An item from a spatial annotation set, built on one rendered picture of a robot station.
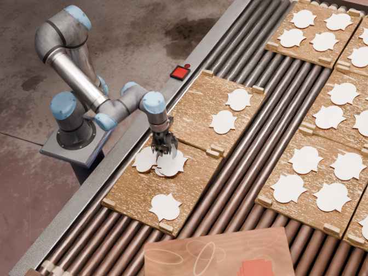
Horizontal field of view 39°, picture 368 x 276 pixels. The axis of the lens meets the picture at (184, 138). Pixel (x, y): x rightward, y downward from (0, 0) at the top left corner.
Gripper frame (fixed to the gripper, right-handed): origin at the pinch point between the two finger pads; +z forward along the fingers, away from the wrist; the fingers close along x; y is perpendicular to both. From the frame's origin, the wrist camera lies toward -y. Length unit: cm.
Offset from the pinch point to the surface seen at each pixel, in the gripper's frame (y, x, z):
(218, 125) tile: -22.2, 17.7, 7.0
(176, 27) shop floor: -205, -46, 102
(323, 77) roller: -57, 62, 10
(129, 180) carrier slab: 9.3, -16.0, 8.1
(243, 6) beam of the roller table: -111, 20, 10
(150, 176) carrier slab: 6.3, -7.6, 8.0
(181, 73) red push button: -56, -5, 9
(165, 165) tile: 2.6, -1.3, 5.1
